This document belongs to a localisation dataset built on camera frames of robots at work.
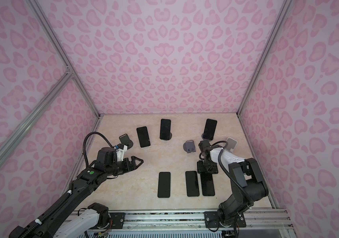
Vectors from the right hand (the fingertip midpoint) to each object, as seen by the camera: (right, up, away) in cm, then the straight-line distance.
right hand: (205, 171), depth 89 cm
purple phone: (+1, -6, -5) cm, 8 cm away
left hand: (-37, +8, -11) cm, 39 cm away
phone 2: (-24, +22, +12) cm, 35 cm away
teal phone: (-24, -6, -5) cm, 25 cm away
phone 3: (+5, +25, +10) cm, 27 cm away
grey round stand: (-50, +17, +8) cm, 54 cm away
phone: (-39, +20, +9) cm, 44 cm away
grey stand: (-9, +13, +11) cm, 19 cm away
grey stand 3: (+3, +17, +13) cm, 22 cm away
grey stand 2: (-21, +20, +15) cm, 33 cm away
